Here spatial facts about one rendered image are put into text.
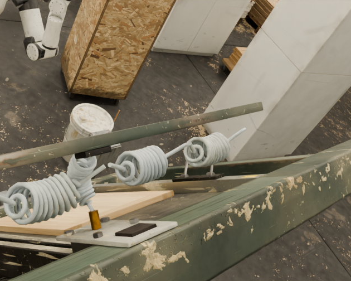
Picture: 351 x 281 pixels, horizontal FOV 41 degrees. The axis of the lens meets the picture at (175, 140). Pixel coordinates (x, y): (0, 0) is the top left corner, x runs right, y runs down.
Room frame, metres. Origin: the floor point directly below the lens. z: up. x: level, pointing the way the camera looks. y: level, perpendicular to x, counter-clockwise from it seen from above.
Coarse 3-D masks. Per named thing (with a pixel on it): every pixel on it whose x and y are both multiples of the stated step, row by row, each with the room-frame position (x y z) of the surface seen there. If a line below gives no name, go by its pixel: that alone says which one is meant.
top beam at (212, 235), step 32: (320, 160) 0.96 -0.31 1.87; (224, 192) 0.72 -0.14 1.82; (256, 192) 0.69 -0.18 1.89; (288, 192) 0.76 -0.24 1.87; (320, 192) 0.86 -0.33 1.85; (192, 224) 0.53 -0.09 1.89; (224, 224) 0.58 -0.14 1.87; (256, 224) 0.65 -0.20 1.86; (288, 224) 0.72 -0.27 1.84; (96, 256) 0.40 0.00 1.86; (128, 256) 0.41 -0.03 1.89; (160, 256) 0.45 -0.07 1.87; (192, 256) 0.50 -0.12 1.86; (224, 256) 0.55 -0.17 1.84
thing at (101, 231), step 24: (72, 168) 0.53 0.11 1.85; (96, 216) 0.52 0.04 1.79; (0, 240) 0.62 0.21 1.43; (24, 240) 0.59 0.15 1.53; (48, 240) 0.57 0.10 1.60; (72, 240) 0.47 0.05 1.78; (96, 240) 0.45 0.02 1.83; (120, 240) 0.44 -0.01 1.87; (144, 240) 0.45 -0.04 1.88; (0, 264) 0.55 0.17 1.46; (24, 264) 0.53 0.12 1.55
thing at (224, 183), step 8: (232, 176) 1.21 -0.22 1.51; (240, 176) 1.19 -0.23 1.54; (256, 176) 1.16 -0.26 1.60; (96, 184) 1.44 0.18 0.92; (104, 184) 1.41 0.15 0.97; (112, 184) 1.38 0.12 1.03; (120, 184) 1.35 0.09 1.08; (144, 184) 1.29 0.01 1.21; (152, 184) 1.27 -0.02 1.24; (160, 184) 1.26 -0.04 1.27; (168, 184) 1.25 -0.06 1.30; (176, 184) 1.24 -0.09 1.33; (184, 184) 1.22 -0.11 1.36; (192, 184) 1.21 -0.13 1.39; (200, 184) 1.20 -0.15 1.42; (208, 184) 1.19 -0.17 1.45; (216, 184) 1.18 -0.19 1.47; (224, 184) 1.17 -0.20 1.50; (232, 184) 1.16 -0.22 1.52; (240, 184) 1.15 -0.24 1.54; (96, 192) 1.37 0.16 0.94; (104, 192) 1.35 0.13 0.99; (176, 192) 1.23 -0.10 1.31; (184, 192) 1.22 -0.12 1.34; (192, 192) 1.21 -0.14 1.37
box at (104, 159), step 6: (96, 132) 1.71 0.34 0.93; (102, 132) 1.74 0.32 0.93; (108, 132) 1.76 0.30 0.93; (114, 144) 1.71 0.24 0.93; (114, 150) 1.70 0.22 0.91; (96, 156) 1.64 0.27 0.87; (102, 156) 1.65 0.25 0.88; (108, 156) 1.68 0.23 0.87; (114, 156) 1.72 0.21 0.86; (102, 162) 1.67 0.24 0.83; (108, 162) 1.71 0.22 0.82; (96, 168) 1.65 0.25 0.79
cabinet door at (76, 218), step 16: (112, 192) 1.29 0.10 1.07; (128, 192) 1.25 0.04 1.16; (144, 192) 1.22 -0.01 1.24; (160, 192) 1.18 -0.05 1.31; (80, 208) 1.08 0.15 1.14; (96, 208) 1.06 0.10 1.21; (112, 208) 1.03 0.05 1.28; (128, 208) 1.02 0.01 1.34; (0, 224) 0.95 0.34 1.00; (16, 224) 0.93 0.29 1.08; (32, 224) 0.91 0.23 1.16; (48, 224) 0.89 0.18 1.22; (64, 224) 0.87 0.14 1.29; (80, 224) 0.86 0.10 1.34
